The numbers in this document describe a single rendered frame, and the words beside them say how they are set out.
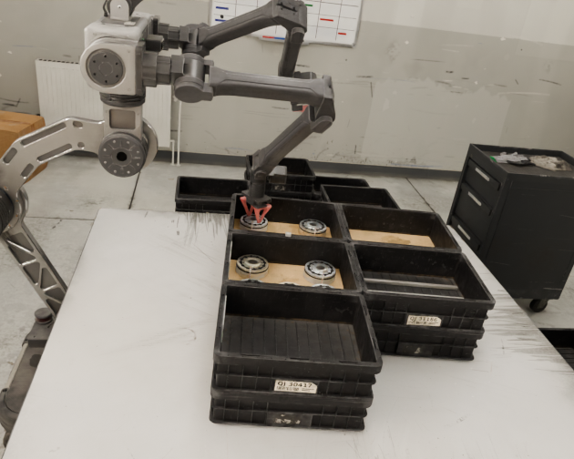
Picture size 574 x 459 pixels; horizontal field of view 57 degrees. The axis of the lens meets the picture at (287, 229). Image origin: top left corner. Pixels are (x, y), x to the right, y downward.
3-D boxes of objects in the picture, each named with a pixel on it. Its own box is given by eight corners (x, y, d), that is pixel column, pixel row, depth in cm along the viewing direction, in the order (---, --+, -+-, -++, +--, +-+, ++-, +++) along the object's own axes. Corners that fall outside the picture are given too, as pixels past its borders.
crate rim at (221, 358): (211, 363, 122) (212, 355, 121) (220, 289, 148) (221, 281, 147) (382, 374, 126) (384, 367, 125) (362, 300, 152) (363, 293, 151)
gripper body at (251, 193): (254, 192, 199) (256, 174, 195) (271, 203, 192) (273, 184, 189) (240, 195, 195) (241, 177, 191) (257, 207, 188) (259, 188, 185)
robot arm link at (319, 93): (343, 70, 144) (346, 101, 141) (330, 99, 157) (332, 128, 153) (175, 50, 136) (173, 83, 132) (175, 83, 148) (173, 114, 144)
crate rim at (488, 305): (362, 300, 152) (363, 292, 151) (347, 247, 178) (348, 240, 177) (496, 311, 156) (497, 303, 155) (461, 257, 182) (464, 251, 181)
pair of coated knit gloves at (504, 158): (497, 164, 291) (498, 159, 289) (481, 152, 307) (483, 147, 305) (538, 168, 295) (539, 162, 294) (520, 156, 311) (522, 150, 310)
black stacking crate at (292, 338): (210, 393, 127) (213, 357, 121) (219, 317, 153) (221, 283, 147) (374, 403, 130) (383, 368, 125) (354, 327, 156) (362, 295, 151)
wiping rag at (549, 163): (537, 170, 290) (538, 164, 289) (517, 156, 309) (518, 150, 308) (583, 173, 295) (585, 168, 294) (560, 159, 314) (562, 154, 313)
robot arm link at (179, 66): (165, 54, 134) (163, 71, 132) (206, 57, 136) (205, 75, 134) (166, 76, 142) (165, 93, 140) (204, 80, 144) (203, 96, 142)
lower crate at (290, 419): (207, 427, 131) (210, 391, 126) (216, 346, 158) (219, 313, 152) (365, 435, 135) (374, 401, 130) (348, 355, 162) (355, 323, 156)
